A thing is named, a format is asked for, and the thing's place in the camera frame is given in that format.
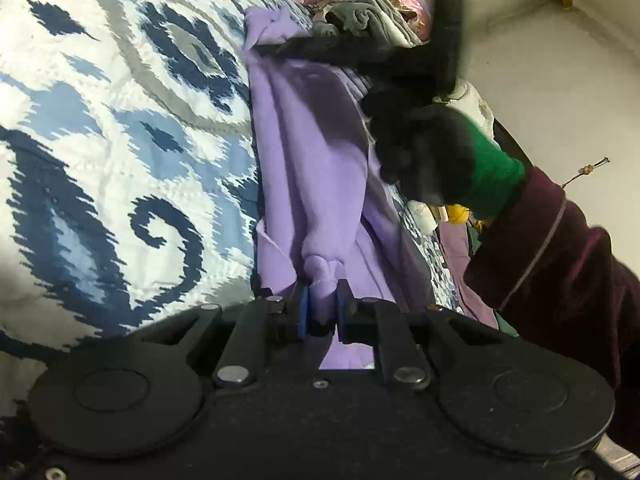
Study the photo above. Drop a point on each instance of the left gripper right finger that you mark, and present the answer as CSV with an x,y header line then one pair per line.
x,y
379,323

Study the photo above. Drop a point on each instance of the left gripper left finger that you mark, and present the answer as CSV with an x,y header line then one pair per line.
x,y
268,321

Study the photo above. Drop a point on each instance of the purple hoodie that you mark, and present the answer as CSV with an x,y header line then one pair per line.
x,y
327,214

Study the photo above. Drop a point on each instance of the maroon and green sleeve forearm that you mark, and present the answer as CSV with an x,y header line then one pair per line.
x,y
552,276

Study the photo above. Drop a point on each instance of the grey folded clothes stack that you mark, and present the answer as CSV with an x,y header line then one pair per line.
x,y
376,19

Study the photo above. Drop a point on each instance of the black gloved right hand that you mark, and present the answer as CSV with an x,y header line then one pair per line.
x,y
430,152

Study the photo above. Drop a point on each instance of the yellow and cream folded stack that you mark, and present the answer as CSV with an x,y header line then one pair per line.
x,y
427,218

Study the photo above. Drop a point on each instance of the purple quilt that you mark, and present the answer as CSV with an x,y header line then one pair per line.
x,y
454,241

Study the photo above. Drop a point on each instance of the dark wooden headboard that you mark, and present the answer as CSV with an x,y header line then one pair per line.
x,y
508,144

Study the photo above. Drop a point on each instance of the blue white patterned bedspread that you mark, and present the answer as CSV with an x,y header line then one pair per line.
x,y
129,185

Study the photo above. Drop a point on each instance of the hanging wall ornament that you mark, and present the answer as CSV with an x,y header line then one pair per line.
x,y
586,171

